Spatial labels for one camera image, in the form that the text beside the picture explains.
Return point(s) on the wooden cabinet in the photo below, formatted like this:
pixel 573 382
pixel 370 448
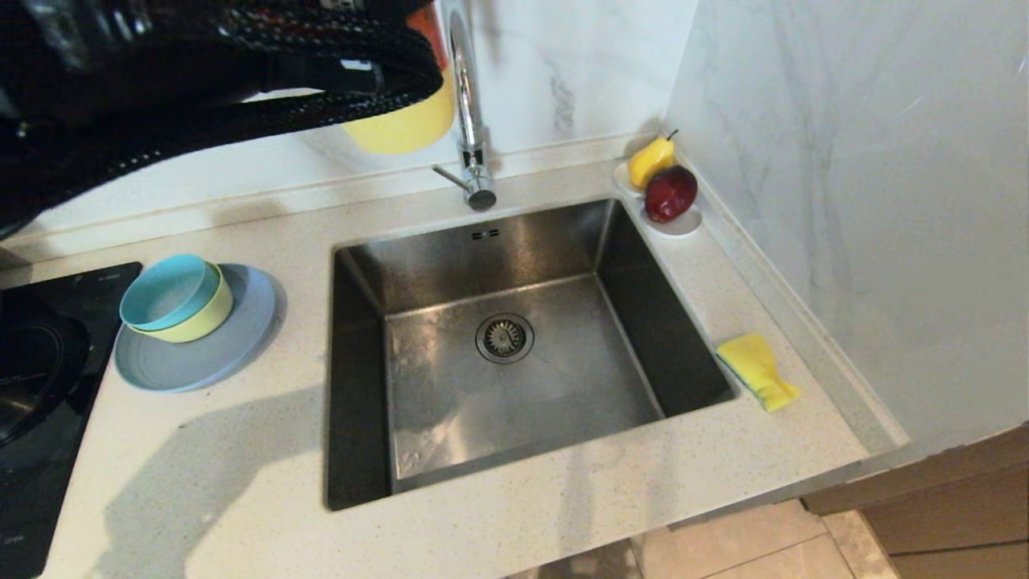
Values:
pixel 949 515

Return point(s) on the pale yellow bowl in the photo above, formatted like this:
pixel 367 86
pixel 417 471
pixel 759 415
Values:
pixel 211 318

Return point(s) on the metal sink drain strainer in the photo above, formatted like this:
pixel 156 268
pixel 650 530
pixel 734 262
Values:
pixel 505 338

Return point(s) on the yellow pear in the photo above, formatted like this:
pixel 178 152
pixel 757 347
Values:
pixel 649 163

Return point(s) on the dark red apple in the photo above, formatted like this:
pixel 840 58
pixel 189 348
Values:
pixel 670 194

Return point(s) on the chrome faucet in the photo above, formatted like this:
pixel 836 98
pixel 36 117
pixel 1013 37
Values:
pixel 468 121

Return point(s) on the black induction cooktop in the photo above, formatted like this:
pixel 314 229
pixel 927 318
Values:
pixel 56 482

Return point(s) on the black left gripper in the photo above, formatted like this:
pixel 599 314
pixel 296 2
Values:
pixel 137 88

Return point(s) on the light blue bowl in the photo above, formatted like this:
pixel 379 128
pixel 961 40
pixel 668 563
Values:
pixel 165 293

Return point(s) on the orange dish soap bottle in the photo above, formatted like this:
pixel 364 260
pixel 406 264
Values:
pixel 402 133

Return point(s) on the yellow sponge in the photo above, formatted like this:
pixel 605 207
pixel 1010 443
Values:
pixel 753 362

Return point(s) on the blue-grey plate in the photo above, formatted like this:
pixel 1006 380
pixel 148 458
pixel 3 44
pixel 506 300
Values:
pixel 193 366

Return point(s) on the stainless steel sink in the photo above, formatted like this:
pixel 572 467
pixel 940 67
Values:
pixel 563 386

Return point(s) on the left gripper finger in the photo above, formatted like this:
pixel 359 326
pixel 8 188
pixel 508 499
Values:
pixel 402 80

